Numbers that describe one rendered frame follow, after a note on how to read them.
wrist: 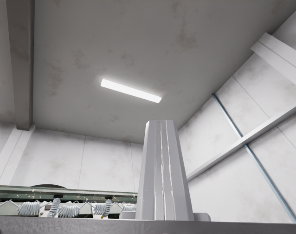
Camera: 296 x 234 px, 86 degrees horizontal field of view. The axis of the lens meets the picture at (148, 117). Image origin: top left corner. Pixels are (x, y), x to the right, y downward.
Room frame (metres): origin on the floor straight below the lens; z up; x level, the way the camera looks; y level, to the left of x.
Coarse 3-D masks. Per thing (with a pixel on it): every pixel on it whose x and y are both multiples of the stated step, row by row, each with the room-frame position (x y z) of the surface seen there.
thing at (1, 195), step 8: (104, 192) 1.73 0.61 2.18; (112, 192) 1.79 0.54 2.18; (120, 192) 1.85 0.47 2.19; (128, 192) 1.92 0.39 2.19; (136, 192) 1.99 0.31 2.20; (0, 200) 1.22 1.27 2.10; (8, 200) 1.25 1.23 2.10; (16, 200) 1.28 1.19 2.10; (24, 200) 1.31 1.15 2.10; (32, 200) 1.35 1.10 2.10; (40, 200) 1.38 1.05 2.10; (48, 200) 1.42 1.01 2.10; (64, 200) 1.50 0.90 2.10; (72, 200) 1.54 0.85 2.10; (80, 200) 1.58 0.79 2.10; (88, 200) 1.63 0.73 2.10; (96, 200) 1.68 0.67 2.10; (104, 200) 1.73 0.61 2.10; (112, 200) 1.79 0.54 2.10; (120, 200) 1.85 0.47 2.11; (128, 200) 1.91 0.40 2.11; (136, 200) 1.99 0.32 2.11
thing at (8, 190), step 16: (0, 192) 0.75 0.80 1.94; (16, 192) 0.79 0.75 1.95; (32, 192) 0.84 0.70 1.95; (48, 192) 0.88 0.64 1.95; (64, 192) 0.94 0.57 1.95; (80, 192) 1.00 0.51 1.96; (96, 192) 1.07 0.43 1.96; (64, 208) 0.95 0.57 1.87; (96, 208) 1.13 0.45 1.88; (128, 208) 1.23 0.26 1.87
